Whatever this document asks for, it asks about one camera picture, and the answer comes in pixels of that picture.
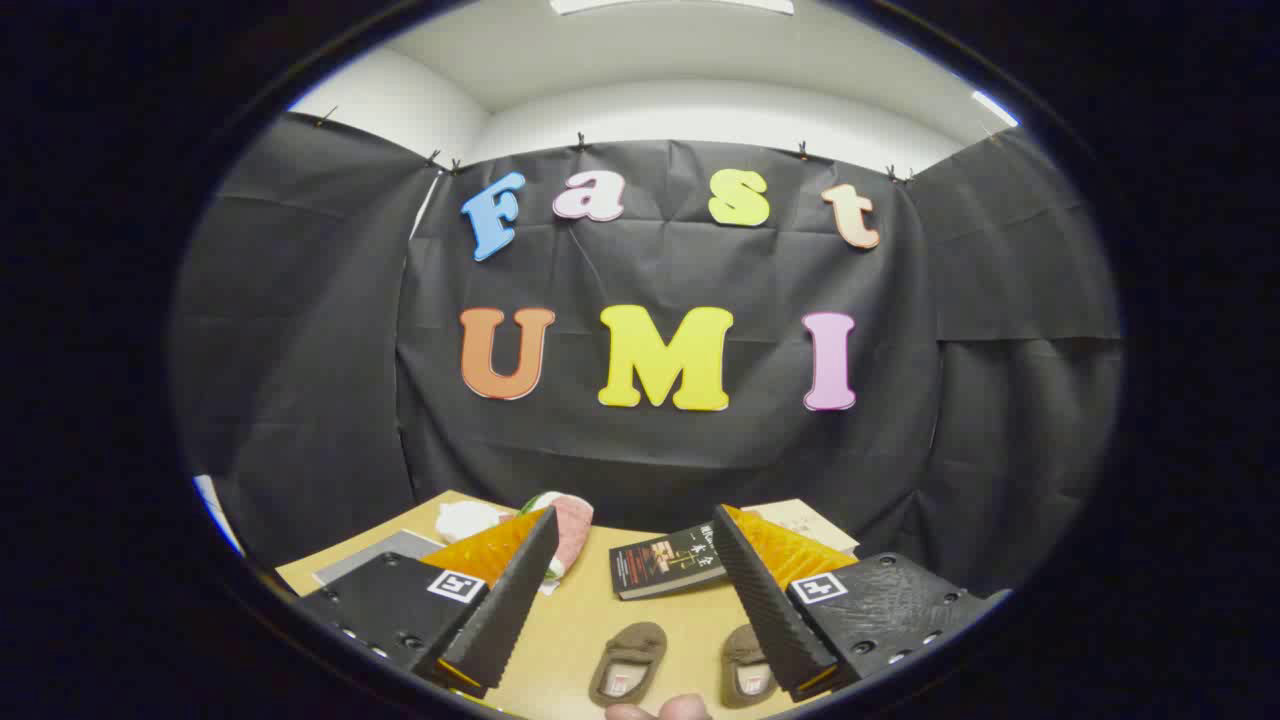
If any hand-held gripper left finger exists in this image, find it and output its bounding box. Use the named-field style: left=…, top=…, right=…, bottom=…
left=297, top=507, right=561, bottom=701

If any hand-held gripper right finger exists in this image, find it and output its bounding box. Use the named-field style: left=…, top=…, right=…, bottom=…
left=711, top=505, right=1011, bottom=703

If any brown fuzzy shoe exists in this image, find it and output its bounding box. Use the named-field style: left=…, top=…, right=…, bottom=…
left=720, top=624, right=779, bottom=709
left=588, top=622, right=668, bottom=709

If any grey beige fabric storage box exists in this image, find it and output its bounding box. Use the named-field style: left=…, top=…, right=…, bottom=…
left=312, top=528, right=446, bottom=588

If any watermelon slice plush toy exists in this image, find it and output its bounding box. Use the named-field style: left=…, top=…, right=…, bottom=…
left=520, top=492, right=594, bottom=581

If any white plush toy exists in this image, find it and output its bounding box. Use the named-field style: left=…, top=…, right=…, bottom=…
left=436, top=500, right=511, bottom=546

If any beige cover book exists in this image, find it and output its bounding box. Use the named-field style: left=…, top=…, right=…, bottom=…
left=745, top=498, right=859, bottom=556

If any black cover book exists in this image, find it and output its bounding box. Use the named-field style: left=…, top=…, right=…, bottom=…
left=608, top=522, right=726, bottom=601

